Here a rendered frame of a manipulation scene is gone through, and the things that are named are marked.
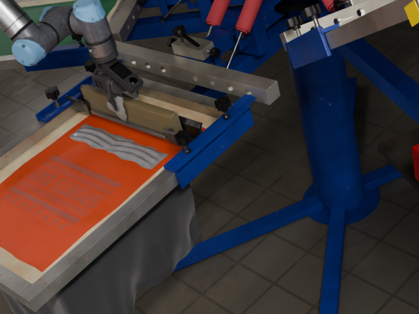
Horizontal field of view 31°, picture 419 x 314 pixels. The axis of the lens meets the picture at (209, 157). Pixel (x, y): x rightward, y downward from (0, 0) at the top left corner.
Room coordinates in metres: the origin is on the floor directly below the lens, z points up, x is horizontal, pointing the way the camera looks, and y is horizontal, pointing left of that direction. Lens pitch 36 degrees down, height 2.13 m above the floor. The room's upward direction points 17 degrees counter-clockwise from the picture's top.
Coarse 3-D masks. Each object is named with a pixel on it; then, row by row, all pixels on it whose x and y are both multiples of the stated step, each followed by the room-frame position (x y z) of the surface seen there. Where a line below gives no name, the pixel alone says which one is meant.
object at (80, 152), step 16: (112, 128) 1.89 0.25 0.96; (128, 128) 1.86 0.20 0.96; (64, 144) 1.88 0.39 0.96; (80, 144) 1.86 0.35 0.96; (32, 160) 1.85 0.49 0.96; (80, 160) 1.78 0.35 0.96; (96, 160) 1.75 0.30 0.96; (16, 176) 1.79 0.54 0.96; (0, 192) 1.74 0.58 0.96; (0, 208) 1.67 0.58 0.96; (16, 208) 1.64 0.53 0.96; (0, 224) 1.60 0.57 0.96; (16, 224) 1.57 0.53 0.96
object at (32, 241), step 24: (144, 144) 1.76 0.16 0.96; (168, 144) 1.73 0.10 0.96; (96, 168) 1.72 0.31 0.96; (120, 168) 1.68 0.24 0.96; (144, 168) 1.65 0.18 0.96; (120, 192) 1.58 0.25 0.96; (96, 216) 1.51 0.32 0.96; (0, 240) 1.53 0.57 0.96; (24, 240) 1.50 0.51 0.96; (48, 240) 1.47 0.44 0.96; (72, 240) 1.44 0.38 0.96; (48, 264) 1.38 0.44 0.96
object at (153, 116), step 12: (84, 96) 1.98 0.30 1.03; (96, 96) 1.93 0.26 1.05; (120, 96) 1.87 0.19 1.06; (96, 108) 1.95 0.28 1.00; (108, 108) 1.90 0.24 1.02; (132, 108) 1.81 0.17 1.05; (144, 108) 1.77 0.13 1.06; (156, 108) 1.75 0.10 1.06; (132, 120) 1.83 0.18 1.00; (144, 120) 1.78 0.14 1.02; (156, 120) 1.74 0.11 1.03; (168, 120) 1.70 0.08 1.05
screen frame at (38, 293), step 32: (160, 96) 1.96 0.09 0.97; (192, 96) 1.88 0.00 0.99; (32, 128) 1.96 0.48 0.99; (0, 160) 1.86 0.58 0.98; (160, 192) 1.51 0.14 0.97; (128, 224) 1.43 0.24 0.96; (64, 256) 1.35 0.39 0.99; (96, 256) 1.36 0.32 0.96; (0, 288) 1.35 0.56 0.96; (32, 288) 1.28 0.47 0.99
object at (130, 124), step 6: (96, 114) 1.94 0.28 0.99; (102, 114) 1.92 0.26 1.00; (108, 114) 1.91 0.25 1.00; (114, 120) 1.87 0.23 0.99; (120, 120) 1.85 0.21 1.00; (132, 126) 1.81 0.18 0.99; (138, 126) 1.79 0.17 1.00; (144, 126) 1.79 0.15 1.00; (150, 132) 1.75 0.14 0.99; (156, 132) 1.74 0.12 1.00; (162, 132) 1.73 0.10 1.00
